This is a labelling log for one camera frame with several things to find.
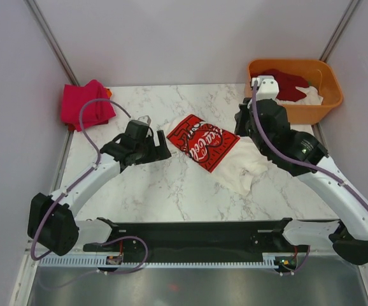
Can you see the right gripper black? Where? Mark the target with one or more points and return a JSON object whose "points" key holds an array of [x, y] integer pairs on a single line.
{"points": [[241, 113]]}

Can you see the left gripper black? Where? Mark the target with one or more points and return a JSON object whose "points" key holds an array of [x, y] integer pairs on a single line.
{"points": [[158, 153]]}

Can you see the white t-shirt red print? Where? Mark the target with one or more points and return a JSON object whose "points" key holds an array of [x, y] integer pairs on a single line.
{"points": [[233, 161]]}

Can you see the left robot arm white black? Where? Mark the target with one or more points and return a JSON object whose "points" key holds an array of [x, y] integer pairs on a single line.
{"points": [[52, 222]]}

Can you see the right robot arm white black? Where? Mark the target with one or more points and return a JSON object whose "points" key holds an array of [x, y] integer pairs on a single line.
{"points": [[302, 156]]}

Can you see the dark red t-shirt in bin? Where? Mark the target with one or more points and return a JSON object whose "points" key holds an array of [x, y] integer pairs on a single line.
{"points": [[287, 84]]}

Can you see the white t-shirt in bin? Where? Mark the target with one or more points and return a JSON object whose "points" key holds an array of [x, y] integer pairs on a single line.
{"points": [[310, 97]]}

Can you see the orange plastic bin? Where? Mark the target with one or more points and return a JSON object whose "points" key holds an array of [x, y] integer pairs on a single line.
{"points": [[317, 73]]}

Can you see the orange cloth under pink shirt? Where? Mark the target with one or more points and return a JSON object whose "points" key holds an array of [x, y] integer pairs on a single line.
{"points": [[109, 93]]}

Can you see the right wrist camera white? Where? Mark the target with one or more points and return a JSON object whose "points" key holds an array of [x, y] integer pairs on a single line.
{"points": [[267, 87]]}

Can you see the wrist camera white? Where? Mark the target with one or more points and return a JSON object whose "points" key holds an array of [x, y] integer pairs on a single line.
{"points": [[146, 120], [267, 87]]}

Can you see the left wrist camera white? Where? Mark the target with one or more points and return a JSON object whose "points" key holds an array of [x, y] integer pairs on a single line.
{"points": [[146, 120]]}

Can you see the white slotted cable duct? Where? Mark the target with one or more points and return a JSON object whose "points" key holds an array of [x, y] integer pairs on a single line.
{"points": [[102, 261]]}

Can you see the aluminium rail frame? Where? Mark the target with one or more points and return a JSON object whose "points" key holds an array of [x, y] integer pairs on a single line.
{"points": [[44, 254]]}

